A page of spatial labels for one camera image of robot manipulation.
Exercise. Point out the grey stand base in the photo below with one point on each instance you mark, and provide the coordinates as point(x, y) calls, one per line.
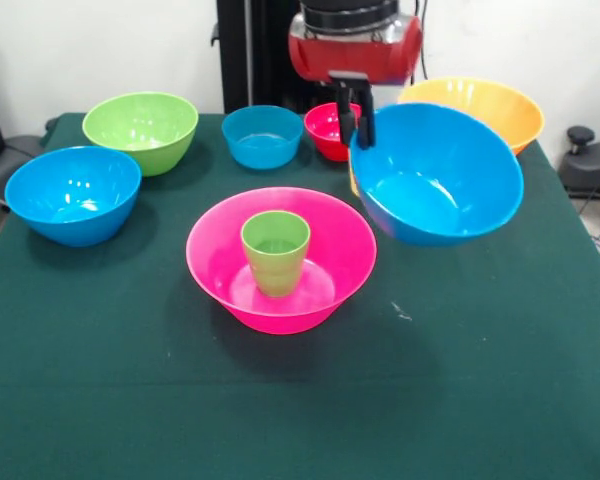
point(595, 170)

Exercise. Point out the stepped green plastic cup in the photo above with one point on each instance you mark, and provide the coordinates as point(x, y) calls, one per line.
point(275, 270)

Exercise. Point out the green plastic bowl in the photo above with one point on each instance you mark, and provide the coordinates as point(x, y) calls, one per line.
point(130, 115)

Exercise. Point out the pink plastic bowl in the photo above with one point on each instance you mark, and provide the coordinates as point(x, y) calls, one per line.
point(215, 270)

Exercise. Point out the black knob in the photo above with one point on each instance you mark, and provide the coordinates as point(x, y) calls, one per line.
point(580, 136)

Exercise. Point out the yellow plastic cup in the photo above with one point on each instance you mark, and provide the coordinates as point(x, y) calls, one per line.
point(352, 182)

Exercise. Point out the dark green table cloth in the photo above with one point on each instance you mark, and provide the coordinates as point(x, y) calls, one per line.
point(330, 400)

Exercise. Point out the orange plastic bowl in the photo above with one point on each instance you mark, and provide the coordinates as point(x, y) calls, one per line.
point(505, 110)

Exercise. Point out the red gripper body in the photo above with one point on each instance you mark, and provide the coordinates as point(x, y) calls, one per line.
point(350, 55)

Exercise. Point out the large blue plastic bowl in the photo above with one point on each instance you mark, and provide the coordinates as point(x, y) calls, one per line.
point(430, 150)
point(55, 210)

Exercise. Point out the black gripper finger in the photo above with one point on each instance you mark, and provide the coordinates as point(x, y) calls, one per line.
point(347, 120)
point(366, 125)

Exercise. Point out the red plastic bowl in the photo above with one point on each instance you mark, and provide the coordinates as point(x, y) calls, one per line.
point(325, 140)

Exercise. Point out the small blue plastic bowl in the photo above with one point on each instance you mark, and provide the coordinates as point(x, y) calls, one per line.
point(260, 155)

